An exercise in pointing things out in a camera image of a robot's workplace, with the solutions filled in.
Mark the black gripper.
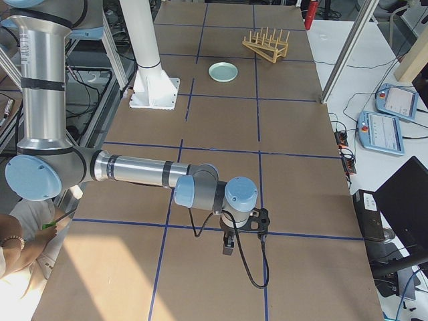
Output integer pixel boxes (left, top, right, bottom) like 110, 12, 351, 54
221, 225, 235, 255

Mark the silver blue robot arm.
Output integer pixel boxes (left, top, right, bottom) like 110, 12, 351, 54
5, 1, 267, 254

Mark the light green round plate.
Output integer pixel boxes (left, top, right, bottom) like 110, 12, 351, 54
208, 62, 238, 82

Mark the person's hand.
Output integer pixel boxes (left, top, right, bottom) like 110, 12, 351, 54
20, 225, 58, 268

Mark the crossing blue tape strip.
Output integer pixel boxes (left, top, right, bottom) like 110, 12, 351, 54
72, 218, 364, 241

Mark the black computer box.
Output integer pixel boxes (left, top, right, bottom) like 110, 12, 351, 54
352, 189, 385, 242

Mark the orange black electronics board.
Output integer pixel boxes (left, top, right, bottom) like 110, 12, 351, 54
334, 130, 356, 175

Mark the black monitor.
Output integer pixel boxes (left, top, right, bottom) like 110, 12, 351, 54
372, 156, 427, 278

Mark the lower teach pendant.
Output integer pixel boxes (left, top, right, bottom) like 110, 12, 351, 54
357, 111, 405, 156

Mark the teach pendant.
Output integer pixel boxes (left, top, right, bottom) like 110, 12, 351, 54
357, 111, 405, 156
375, 83, 419, 122

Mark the wooden dish rack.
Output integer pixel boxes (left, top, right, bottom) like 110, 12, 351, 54
241, 27, 290, 64

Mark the upper teach pendant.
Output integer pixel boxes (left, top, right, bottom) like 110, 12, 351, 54
375, 83, 419, 122

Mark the long blue tape strip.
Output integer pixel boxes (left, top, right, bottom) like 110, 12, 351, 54
252, 5, 270, 320

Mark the wooden plank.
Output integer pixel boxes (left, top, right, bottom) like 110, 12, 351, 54
394, 27, 428, 83

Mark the red cylinder bottle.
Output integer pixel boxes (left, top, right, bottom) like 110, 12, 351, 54
304, 0, 319, 31

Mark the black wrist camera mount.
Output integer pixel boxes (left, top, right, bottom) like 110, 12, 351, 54
246, 208, 270, 235

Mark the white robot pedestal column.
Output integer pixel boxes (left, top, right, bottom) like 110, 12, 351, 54
120, 0, 180, 110

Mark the green handled screwdriver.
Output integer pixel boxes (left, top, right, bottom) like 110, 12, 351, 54
41, 209, 76, 231

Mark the blue network cable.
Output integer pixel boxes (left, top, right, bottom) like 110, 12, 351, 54
397, 267, 423, 321

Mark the wooden bead bracelet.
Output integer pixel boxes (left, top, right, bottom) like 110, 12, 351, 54
0, 235, 26, 251

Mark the aluminium frame post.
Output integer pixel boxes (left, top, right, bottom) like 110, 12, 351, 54
320, 0, 379, 104

